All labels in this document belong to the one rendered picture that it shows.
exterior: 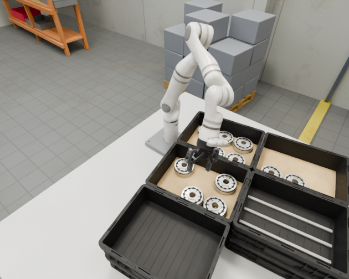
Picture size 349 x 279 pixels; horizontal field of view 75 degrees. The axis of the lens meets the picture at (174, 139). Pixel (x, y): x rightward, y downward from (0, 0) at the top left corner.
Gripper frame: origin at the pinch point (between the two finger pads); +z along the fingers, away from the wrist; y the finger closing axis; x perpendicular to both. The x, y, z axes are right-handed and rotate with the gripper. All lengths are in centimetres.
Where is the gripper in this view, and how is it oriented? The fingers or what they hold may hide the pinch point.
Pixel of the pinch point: (198, 170)
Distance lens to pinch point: 95.6
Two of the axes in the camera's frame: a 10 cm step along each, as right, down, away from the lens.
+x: 4.5, 4.1, -7.9
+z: -2.1, 9.1, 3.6
